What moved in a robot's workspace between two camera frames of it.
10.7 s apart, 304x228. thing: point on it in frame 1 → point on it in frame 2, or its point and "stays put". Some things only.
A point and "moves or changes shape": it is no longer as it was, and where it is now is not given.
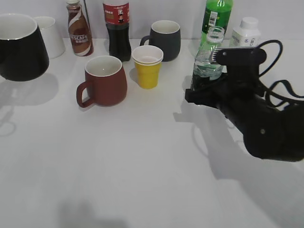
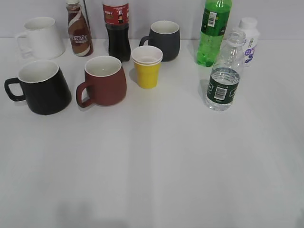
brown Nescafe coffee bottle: [81, 40] stays put
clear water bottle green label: [203, 67] moves or changes shape
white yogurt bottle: [248, 34] stays put
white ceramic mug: [55, 46] stays put
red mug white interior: [105, 82] stays put
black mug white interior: [23, 53] → [42, 85]
